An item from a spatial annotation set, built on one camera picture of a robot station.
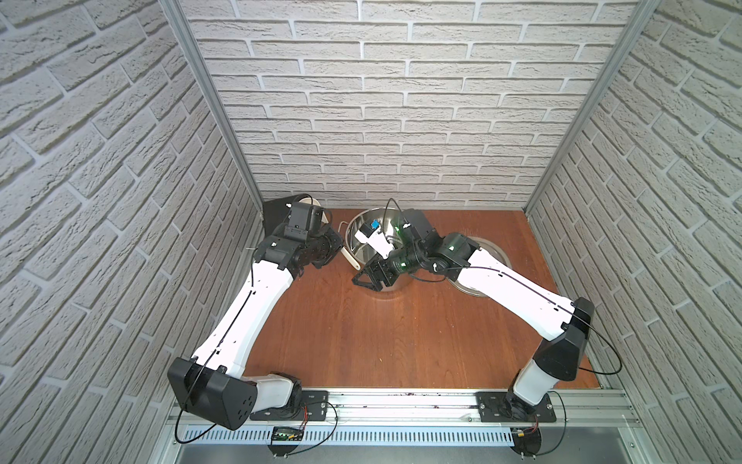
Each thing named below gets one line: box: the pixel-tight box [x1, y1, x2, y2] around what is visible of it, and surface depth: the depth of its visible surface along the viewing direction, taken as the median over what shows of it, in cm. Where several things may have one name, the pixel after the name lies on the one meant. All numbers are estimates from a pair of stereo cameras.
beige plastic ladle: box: [340, 246, 362, 271], surface depth 74 cm
